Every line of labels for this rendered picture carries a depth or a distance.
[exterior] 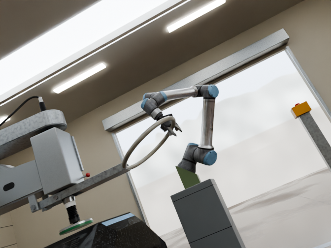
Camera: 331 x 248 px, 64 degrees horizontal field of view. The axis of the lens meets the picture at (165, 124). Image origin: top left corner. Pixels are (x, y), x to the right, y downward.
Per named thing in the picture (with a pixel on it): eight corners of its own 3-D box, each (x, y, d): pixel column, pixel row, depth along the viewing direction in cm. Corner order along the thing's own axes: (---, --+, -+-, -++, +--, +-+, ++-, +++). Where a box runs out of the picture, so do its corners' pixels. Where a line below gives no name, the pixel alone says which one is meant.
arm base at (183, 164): (178, 167, 270) (181, 158, 271) (195, 173, 265) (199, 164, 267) (175, 166, 252) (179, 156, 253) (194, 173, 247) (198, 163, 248)
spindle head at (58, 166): (22, 209, 171) (8, 146, 184) (42, 207, 192) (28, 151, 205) (72, 187, 170) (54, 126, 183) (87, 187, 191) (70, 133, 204)
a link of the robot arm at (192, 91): (199, 83, 258) (140, 91, 219) (208, 83, 249) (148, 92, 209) (199, 95, 261) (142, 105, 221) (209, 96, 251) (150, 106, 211)
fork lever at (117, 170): (28, 213, 171) (26, 205, 172) (46, 211, 189) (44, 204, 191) (124, 168, 169) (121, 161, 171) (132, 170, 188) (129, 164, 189)
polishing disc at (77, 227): (77, 230, 187) (75, 225, 188) (100, 219, 180) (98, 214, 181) (52, 238, 167) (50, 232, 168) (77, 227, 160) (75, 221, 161)
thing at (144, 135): (114, 167, 155) (111, 164, 156) (135, 173, 202) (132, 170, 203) (172, 108, 159) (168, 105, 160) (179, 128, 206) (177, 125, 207)
